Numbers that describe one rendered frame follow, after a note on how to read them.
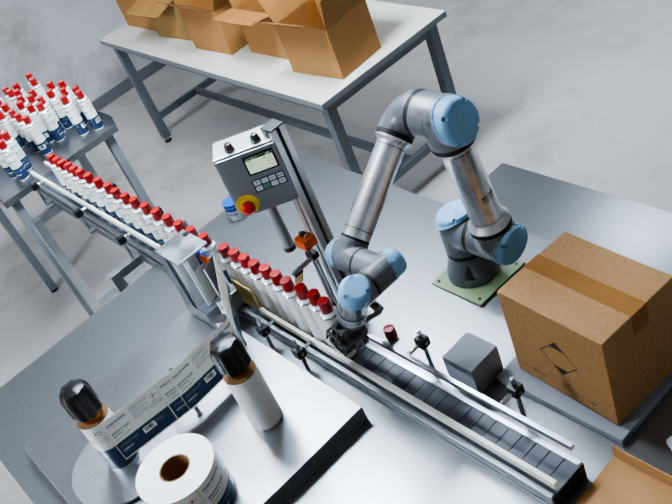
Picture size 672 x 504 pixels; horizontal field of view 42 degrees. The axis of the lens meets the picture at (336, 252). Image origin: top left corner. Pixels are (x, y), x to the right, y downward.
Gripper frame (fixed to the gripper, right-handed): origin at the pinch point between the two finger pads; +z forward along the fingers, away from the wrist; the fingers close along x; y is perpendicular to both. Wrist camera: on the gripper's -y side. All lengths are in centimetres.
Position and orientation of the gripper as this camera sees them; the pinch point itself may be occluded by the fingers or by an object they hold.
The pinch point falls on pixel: (353, 343)
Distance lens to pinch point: 231.4
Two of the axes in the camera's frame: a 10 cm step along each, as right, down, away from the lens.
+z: -0.4, 4.9, 8.7
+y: -7.0, 6.1, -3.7
